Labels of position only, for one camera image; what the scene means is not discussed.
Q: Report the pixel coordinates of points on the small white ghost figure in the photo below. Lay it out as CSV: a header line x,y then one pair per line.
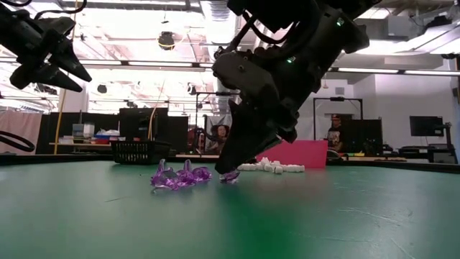
x,y
265,160
295,168
268,167
276,163
278,170
251,167
287,168
242,167
302,168

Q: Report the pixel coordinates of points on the pink plastic bin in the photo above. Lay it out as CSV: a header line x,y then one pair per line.
x,y
305,154

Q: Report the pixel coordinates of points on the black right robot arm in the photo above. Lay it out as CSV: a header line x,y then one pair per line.
x,y
341,36

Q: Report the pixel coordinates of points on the black slotted plastic basket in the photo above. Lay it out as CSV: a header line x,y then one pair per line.
x,y
140,153

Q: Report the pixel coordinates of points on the dark office desk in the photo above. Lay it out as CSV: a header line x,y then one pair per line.
x,y
427,151

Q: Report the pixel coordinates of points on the black wall monitor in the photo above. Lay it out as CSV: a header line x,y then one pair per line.
x,y
426,126

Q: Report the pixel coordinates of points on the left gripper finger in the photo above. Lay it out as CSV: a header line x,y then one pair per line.
x,y
39,77
63,57

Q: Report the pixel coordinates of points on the pink curtain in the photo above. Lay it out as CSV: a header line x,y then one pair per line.
x,y
19,131

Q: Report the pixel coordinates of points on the black metal frame stand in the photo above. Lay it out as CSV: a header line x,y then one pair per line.
x,y
338,98

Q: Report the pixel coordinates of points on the silver ventilation duct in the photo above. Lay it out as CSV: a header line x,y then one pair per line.
x,y
219,28

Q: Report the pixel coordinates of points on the large black screen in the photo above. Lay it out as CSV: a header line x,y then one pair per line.
x,y
363,135

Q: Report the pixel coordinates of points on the clear plastic storage boxes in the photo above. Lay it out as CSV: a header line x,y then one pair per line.
x,y
83,130

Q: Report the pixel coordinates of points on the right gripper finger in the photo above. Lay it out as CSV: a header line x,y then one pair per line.
x,y
257,154
244,140

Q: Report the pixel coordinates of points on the green table mat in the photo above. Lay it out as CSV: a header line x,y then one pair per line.
x,y
108,223

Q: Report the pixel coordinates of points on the black room partition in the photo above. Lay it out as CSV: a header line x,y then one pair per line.
x,y
136,122
54,126

